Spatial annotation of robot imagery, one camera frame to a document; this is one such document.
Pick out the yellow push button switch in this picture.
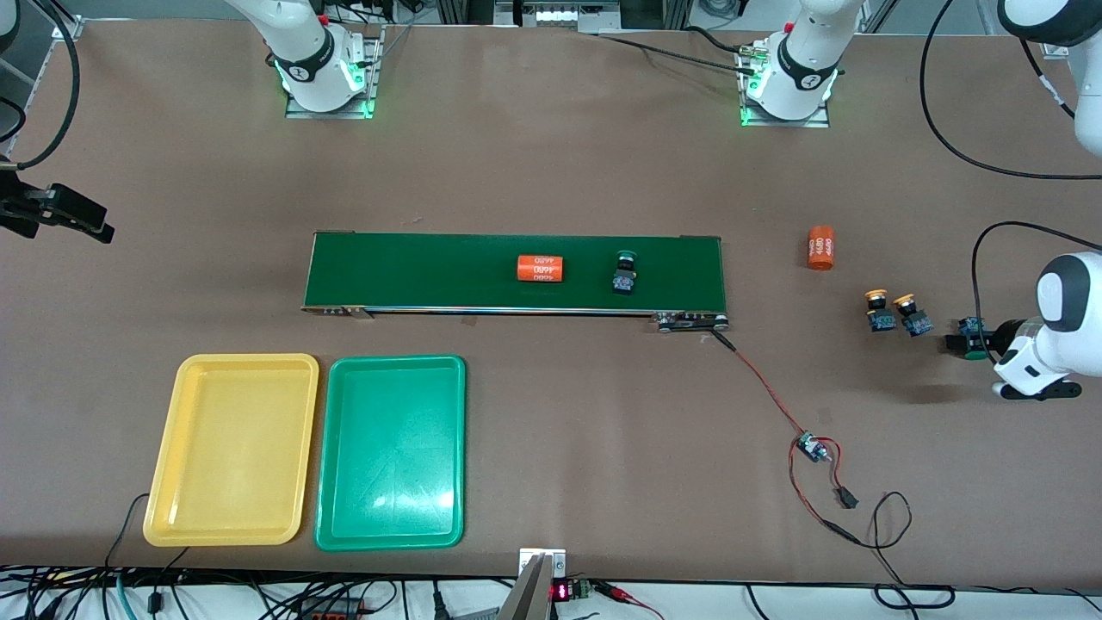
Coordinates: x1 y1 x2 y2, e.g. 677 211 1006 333
864 289 897 333
893 294 934 338

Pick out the orange cylinder with white print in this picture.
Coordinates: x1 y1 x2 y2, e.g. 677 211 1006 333
807 225 837 273
517 255 566 283

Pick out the yellow plastic tray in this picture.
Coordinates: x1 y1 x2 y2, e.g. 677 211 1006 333
142 353 320 548

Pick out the green belt conveyor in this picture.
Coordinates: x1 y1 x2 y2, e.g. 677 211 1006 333
301 230 731 334

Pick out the green plastic tray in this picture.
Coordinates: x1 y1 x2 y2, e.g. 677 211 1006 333
314 354 467 552

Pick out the red alligator clip lead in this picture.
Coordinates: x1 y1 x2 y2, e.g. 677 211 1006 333
594 581 666 620

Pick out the red and black power strip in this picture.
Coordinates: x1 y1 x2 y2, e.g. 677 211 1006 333
297 596 367 620

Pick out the background metal equipment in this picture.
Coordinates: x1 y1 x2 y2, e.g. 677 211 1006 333
435 0 690 35

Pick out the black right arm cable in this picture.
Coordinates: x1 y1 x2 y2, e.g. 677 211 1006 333
0 0 83 170

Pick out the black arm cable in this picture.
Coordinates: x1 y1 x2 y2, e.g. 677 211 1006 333
0 0 83 170
919 0 1102 337

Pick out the thin black cable loop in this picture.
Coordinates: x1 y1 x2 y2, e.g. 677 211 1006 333
848 491 957 611

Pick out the red and black wire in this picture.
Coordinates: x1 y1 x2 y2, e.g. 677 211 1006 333
732 344 862 545

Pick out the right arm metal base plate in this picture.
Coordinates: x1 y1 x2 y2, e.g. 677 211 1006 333
284 24 386 120

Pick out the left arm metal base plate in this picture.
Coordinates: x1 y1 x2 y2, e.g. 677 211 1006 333
736 41 832 128

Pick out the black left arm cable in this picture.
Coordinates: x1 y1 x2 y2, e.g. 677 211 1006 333
919 0 1102 337

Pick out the thick black table cable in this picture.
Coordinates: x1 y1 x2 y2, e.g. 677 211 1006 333
594 26 763 74

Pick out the aluminium camera stand bracket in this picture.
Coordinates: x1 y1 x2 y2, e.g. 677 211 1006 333
495 548 567 620

